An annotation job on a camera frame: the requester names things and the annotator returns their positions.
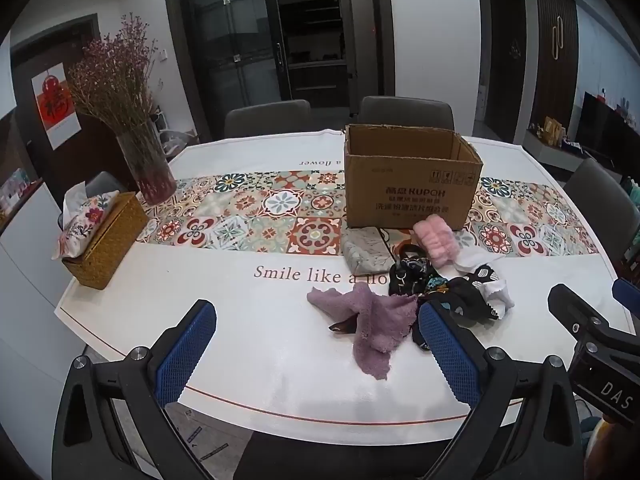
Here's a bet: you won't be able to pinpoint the dark slatted wall panel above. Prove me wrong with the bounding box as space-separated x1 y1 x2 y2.
532 0 581 133

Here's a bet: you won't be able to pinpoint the black television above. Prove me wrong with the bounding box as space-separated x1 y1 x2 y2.
575 91 640 162

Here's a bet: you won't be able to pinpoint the glass vase with dried flowers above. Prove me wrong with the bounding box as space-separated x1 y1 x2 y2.
67 12 163 136

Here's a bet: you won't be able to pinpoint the pink fluffy cloth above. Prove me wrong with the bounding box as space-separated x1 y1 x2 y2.
412 214 463 268

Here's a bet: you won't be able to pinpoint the grey patterned pouch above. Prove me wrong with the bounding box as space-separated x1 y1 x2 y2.
341 226 396 277

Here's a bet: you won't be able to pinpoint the purple towel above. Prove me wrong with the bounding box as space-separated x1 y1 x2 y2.
306 282 418 381

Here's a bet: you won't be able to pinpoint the black white oval-print cloth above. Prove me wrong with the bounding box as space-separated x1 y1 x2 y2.
411 264 503 352

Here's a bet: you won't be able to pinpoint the white television stand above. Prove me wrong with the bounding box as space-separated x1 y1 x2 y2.
522 127 598 172

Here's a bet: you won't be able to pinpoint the black floral scarf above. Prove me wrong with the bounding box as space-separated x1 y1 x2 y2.
389 245 451 301

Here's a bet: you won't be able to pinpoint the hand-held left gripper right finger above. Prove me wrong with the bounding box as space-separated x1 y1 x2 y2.
417 302 586 480

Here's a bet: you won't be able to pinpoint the glass sliding door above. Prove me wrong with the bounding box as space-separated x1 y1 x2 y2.
162 0 396 141

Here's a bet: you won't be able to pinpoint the brown room door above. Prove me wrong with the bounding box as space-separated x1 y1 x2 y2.
10 14 132 192

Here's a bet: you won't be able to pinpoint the white zigzag-edged cloth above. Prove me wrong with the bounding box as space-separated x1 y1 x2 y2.
472 280 516 312

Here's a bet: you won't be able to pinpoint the red wall calendar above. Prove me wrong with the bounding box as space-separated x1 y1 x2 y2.
31 62 81 151

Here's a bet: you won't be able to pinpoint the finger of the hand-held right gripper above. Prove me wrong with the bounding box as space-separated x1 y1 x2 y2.
547 284 640 358
612 277 640 322

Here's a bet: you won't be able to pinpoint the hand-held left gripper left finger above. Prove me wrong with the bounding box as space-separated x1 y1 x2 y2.
51 299 218 480

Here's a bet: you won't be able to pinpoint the dark wooden door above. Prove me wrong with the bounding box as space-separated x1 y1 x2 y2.
482 0 528 143

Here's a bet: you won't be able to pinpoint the brown cardboard box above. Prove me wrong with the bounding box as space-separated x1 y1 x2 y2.
343 124 484 231

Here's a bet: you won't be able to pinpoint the white shoe rack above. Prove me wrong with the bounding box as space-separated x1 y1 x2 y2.
150 107 199 162

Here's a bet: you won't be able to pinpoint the floral tissue pack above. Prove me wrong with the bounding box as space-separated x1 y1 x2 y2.
51 182 121 261

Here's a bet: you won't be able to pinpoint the yellow gift bags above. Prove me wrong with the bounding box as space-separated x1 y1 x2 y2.
542 116 564 147

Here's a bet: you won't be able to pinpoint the grey dining chair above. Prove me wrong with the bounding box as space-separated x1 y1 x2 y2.
57 171 128 226
224 99 312 140
357 96 456 133
562 157 633 267

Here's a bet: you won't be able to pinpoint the yellow wicker tissue box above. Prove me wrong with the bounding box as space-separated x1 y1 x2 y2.
61 191 149 291

